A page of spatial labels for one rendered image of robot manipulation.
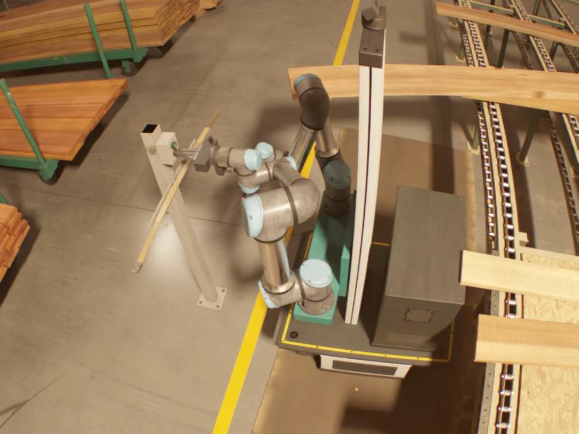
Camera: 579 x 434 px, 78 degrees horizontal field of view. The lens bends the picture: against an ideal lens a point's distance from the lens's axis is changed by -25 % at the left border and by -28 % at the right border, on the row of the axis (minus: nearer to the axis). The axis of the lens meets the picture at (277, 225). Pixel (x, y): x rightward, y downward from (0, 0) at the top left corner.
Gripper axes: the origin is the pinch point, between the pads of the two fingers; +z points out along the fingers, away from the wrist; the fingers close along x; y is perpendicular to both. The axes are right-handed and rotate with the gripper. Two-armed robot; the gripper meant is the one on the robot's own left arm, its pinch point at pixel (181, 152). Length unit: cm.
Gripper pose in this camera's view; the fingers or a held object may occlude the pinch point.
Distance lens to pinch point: 179.3
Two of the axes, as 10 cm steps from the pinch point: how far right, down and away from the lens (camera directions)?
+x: -2.5, 8.1, -5.2
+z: -9.6, -1.6, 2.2
